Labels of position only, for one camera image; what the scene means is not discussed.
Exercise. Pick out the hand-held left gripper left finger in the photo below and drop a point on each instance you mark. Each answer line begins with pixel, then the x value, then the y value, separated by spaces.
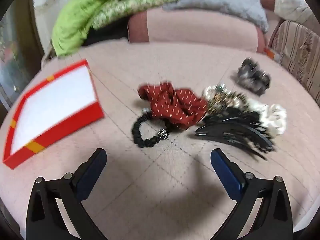
pixel 91 177

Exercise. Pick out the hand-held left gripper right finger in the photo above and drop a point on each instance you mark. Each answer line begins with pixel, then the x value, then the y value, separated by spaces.
pixel 226 175

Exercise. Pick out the black banana hair clip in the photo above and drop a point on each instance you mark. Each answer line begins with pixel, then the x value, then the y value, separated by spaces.
pixel 225 127

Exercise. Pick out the white printed scrunchie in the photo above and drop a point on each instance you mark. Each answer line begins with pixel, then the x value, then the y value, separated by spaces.
pixel 275 120

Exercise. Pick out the red box with white inside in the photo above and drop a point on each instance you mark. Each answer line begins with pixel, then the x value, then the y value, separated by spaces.
pixel 55 105

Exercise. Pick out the red dotted scrunchie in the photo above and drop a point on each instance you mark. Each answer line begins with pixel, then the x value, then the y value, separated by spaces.
pixel 175 107

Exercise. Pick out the grey black organza scrunchie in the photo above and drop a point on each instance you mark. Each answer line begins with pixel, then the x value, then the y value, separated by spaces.
pixel 250 77

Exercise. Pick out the pink quilted bed mat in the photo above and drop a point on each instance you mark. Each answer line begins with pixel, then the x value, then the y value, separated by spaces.
pixel 150 67

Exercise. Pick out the small orange packet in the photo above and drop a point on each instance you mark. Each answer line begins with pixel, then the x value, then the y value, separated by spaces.
pixel 271 53

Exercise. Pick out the pink cushion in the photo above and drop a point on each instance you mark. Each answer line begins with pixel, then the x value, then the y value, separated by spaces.
pixel 200 32

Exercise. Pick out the striped sofa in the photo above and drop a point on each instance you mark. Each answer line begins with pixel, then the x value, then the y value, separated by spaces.
pixel 300 47

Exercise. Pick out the green quilt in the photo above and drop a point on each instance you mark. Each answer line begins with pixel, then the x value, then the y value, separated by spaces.
pixel 82 12

